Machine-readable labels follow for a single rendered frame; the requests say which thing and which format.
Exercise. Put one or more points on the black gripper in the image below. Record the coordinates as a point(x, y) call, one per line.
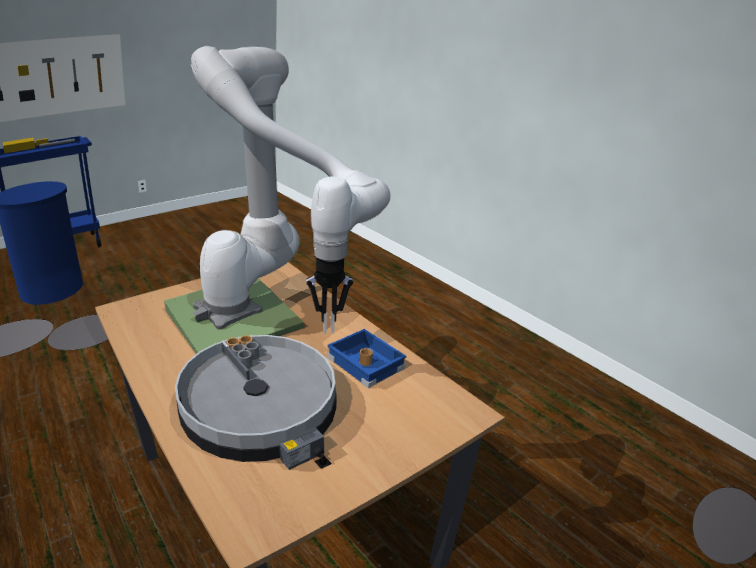
point(329, 280)

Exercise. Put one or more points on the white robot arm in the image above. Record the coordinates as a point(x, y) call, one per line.
point(228, 265)

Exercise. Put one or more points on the blue crate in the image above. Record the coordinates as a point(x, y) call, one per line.
point(382, 353)

